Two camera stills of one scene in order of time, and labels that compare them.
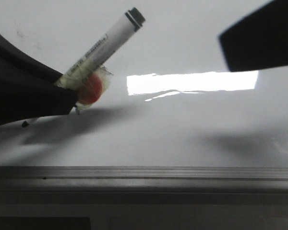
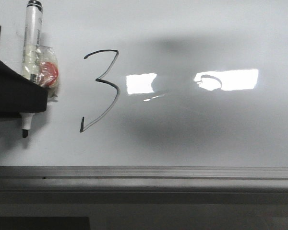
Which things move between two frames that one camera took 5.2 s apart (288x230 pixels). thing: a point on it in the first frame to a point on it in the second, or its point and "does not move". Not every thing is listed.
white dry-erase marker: (95, 57) to (31, 54)
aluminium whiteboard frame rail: (143, 178) does not move
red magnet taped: (94, 88) to (45, 71)
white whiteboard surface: (171, 100) does not move
